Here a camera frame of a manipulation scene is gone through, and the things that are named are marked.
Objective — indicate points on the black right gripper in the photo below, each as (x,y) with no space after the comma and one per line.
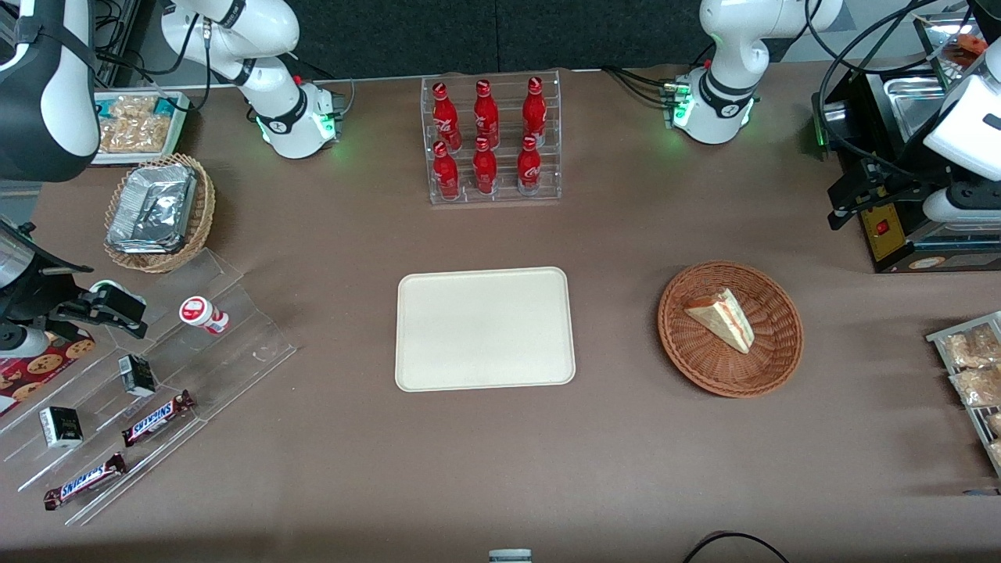
(39,293)

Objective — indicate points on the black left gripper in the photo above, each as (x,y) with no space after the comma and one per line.
(894,184)

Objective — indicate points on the triangular sandwich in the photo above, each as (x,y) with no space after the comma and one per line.
(723,317)

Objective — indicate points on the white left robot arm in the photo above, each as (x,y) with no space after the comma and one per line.
(719,94)

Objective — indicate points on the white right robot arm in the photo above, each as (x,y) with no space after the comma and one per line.
(285,117)

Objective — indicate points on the tan wicker basket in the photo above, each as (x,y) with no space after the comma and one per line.
(205,211)

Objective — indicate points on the round brown wicker basket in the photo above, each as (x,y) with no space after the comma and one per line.
(770,367)

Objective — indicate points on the white snack tray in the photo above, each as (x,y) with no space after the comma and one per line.
(180,129)

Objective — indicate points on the tray of packaged snacks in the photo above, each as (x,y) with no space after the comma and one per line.
(977,422)

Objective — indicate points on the beige plastic tray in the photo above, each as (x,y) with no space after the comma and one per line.
(485,328)

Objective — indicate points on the black food warmer appliance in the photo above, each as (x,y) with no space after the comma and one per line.
(891,242)

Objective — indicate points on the small black box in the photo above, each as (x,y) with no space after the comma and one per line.
(137,377)
(61,427)

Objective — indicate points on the red chocolate chip cookie box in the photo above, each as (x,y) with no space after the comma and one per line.
(39,371)

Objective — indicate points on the red white snack cup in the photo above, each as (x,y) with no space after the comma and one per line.
(199,313)

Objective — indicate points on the steel food pan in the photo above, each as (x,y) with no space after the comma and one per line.
(911,105)

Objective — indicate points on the stack of foil trays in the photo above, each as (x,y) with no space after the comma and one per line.
(152,207)

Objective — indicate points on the Snickers chocolate bar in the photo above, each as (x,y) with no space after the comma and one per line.
(156,418)
(84,482)

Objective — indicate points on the clear acrylic stepped stand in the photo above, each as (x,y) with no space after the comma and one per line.
(235,352)

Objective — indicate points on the clear bagged snack packet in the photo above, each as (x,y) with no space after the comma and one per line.
(125,106)
(137,134)

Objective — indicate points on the bagged pastry packet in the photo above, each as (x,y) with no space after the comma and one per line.
(977,387)
(996,452)
(995,424)
(970,348)

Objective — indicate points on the red orange food item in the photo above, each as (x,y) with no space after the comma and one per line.
(971,45)

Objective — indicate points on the red cola bottle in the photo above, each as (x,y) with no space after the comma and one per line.
(446,173)
(529,168)
(486,117)
(444,121)
(534,113)
(485,170)

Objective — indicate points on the clear acrylic bottle rack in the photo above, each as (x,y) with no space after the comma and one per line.
(504,197)

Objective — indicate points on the small grey cylinder object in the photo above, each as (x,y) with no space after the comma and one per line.
(510,556)

